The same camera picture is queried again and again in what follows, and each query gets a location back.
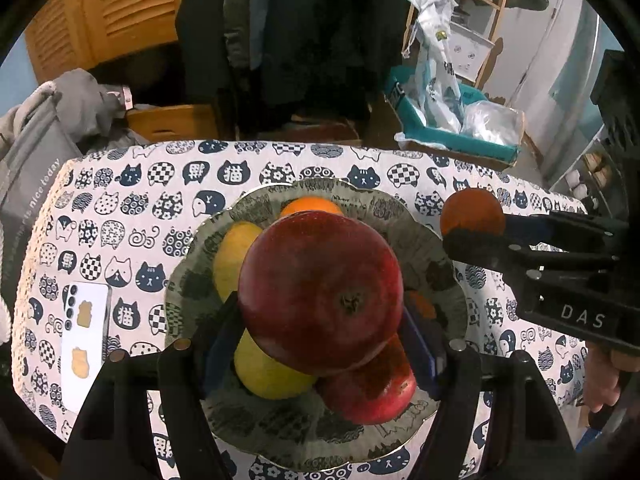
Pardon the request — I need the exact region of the person's right hand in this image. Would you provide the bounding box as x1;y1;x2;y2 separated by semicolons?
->
582;345;636;416

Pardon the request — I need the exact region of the dark grey garment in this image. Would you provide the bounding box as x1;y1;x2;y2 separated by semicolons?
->
52;69;151;151

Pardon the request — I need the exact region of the wooden louvered cabinet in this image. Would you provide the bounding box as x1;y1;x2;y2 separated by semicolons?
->
25;0;191;86

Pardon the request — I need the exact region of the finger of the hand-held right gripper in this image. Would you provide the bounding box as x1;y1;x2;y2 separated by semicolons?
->
503;211;629;256
442;228;619;282

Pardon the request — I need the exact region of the clear glass plate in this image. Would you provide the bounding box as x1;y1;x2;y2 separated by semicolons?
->
164;177;468;473

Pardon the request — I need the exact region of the red apple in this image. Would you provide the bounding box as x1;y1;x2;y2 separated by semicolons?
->
237;210;405;377
317;332;418;426

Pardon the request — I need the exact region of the small tangerine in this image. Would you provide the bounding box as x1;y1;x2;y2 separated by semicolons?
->
440;187;506;251
407;290;438;321

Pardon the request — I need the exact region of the white door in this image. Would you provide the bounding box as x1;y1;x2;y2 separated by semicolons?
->
495;0;586;171

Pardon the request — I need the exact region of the white drawer box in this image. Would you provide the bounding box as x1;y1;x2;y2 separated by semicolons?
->
440;25;496;83

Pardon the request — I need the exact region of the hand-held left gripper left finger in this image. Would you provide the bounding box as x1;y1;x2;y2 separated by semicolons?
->
60;290;243;480

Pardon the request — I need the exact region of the large orange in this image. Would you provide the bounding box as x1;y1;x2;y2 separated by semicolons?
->
279;196;346;221

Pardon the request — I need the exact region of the cat print tablecloth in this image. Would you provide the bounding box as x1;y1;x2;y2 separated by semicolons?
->
12;140;601;480

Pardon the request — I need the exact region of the teal plastic bin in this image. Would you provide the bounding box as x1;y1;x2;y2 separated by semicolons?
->
385;77;523;163

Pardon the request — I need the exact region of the wooden box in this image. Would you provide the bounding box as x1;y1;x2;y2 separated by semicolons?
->
125;105;221;142

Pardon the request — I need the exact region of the clear plastic bag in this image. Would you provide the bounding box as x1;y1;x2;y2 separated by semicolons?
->
462;101;526;146

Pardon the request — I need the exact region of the yellow-brown pear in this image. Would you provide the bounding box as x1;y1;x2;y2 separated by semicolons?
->
212;221;266;306

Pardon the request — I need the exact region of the grey hanging jacket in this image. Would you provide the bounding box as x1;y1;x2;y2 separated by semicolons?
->
225;0;281;71

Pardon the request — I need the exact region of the shoe rack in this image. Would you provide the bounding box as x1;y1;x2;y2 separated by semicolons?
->
550;125;621;211

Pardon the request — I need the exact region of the white phone with stickers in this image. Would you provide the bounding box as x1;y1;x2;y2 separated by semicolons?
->
60;282;112;413

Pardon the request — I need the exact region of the black hanging coat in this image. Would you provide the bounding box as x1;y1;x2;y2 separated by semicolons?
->
260;0;416;121
175;0;236;106

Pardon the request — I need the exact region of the grey fabric bag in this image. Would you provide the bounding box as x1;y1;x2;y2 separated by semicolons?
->
0;95;83;306

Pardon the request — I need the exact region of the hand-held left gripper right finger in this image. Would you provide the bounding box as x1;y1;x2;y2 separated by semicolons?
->
400;292;578;480

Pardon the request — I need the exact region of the yellow apple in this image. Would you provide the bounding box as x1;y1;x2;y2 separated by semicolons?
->
234;327;318;401

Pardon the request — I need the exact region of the wooden shelf rack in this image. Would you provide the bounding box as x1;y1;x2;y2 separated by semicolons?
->
402;0;516;91

